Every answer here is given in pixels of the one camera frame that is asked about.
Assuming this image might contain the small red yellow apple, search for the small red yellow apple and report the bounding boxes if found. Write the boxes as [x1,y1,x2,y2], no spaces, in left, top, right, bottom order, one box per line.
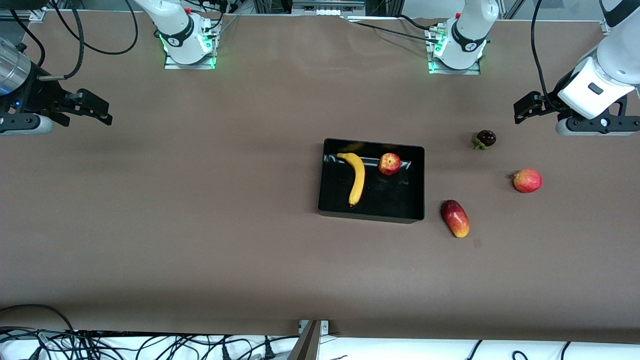
[378,152,402,176]

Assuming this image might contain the black rectangular plastic box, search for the black rectangular plastic box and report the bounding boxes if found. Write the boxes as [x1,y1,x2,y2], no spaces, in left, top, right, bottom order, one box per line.
[317,138,426,224]

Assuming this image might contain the yellow banana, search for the yellow banana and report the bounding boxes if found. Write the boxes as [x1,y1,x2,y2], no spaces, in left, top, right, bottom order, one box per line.
[336,152,366,208]

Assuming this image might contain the dark purple mangosteen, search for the dark purple mangosteen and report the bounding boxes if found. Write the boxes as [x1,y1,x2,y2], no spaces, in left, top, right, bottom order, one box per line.
[473,129,497,151]

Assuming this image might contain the red pomegranate fruit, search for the red pomegranate fruit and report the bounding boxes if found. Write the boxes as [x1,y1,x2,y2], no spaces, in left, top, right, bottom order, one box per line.
[511,168,543,194]

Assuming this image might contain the red yellow mango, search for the red yellow mango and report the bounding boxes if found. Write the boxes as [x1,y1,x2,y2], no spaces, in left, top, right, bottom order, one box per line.
[440,199,471,239]

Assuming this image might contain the brown table cover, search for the brown table cover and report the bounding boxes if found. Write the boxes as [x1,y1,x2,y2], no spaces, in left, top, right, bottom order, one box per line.
[0,11,640,343]

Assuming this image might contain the grey power strip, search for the grey power strip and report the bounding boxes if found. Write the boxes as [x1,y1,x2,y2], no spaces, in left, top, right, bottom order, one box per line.
[291,0,367,17]

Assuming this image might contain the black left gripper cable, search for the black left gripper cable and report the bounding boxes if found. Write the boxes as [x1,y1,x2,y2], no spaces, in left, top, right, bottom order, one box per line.
[531,0,566,113]

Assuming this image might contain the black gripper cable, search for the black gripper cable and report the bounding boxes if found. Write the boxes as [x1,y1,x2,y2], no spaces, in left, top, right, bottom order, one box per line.
[531,0,566,113]
[37,0,85,81]

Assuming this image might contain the black looping right arm cable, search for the black looping right arm cable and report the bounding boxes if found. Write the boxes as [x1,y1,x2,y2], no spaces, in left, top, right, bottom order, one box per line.
[49,0,139,56]

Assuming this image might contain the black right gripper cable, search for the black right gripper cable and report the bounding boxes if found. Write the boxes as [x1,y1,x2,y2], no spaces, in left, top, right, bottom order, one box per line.
[37,0,85,81]

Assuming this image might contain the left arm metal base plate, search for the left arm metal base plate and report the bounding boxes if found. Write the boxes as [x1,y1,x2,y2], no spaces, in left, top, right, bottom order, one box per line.
[428,25,482,76]

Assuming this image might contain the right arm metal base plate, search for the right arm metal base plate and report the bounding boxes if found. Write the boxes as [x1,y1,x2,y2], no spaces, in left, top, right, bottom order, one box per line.
[164,20,217,70]

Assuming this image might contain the black cable on table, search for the black cable on table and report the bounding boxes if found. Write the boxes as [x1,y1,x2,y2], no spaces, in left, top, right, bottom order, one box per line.
[347,15,443,46]

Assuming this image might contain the black arched floor cable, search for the black arched floor cable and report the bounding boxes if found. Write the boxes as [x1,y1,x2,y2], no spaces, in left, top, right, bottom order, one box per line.
[0,303,76,333]

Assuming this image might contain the black floor cable bundle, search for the black floor cable bundle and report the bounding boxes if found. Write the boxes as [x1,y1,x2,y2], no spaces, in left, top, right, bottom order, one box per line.
[0,327,281,360]

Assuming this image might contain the silver table edge bracket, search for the silver table edge bracket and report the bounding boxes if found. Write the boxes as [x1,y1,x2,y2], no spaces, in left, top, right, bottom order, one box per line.
[298,320,330,335]

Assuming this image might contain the grey metal post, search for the grey metal post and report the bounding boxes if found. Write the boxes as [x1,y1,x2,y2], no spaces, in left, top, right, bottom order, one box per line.
[287,320,322,360]

